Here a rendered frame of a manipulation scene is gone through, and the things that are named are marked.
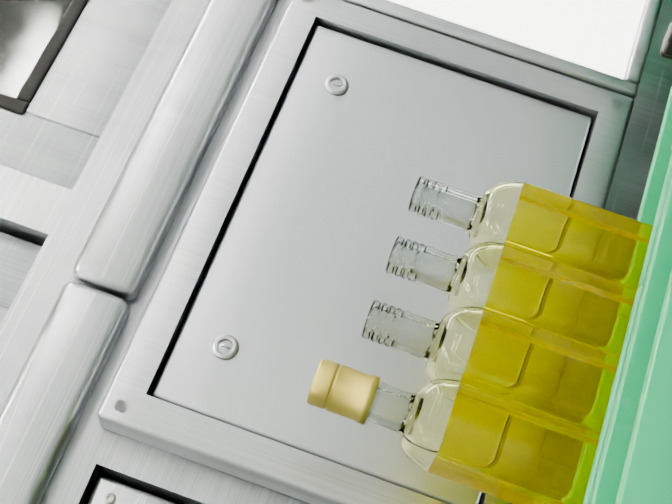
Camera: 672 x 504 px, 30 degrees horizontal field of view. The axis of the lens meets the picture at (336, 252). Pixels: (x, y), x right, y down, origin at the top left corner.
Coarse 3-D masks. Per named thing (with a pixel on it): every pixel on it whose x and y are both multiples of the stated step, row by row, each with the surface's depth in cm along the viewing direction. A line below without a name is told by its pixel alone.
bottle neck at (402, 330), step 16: (384, 304) 90; (368, 320) 90; (384, 320) 90; (400, 320) 90; (416, 320) 90; (432, 320) 91; (368, 336) 90; (384, 336) 90; (400, 336) 89; (416, 336) 89; (416, 352) 90
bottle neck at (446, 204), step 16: (416, 192) 95; (432, 192) 95; (448, 192) 95; (464, 192) 96; (416, 208) 96; (432, 208) 96; (448, 208) 95; (464, 208) 95; (448, 224) 96; (464, 224) 96
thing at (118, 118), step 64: (0, 0) 122; (64, 0) 123; (128, 0) 123; (192, 0) 122; (256, 0) 120; (0, 64) 119; (64, 64) 119; (128, 64) 120; (192, 64) 116; (256, 64) 119; (0, 128) 115; (64, 128) 116; (128, 128) 114; (192, 128) 113; (640, 128) 121; (0, 192) 110; (64, 192) 111; (128, 192) 109; (192, 192) 112; (640, 192) 118; (0, 256) 109; (64, 256) 108; (128, 256) 106; (0, 320) 107; (64, 320) 103; (128, 320) 106; (0, 384) 102; (64, 384) 100; (0, 448) 97; (64, 448) 99; (128, 448) 101
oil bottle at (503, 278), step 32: (480, 256) 92; (512, 256) 92; (448, 288) 93; (480, 288) 90; (512, 288) 91; (544, 288) 91; (576, 288) 91; (608, 288) 91; (544, 320) 90; (576, 320) 90; (608, 320) 90
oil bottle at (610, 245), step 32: (512, 192) 94; (544, 192) 95; (480, 224) 94; (512, 224) 93; (544, 224) 93; (576, 224) 94; (608, 224) 94; (640, 224) 94; (544, 256) 93; (576, 256) 92; (608, 256) 93; (640, 256) 93
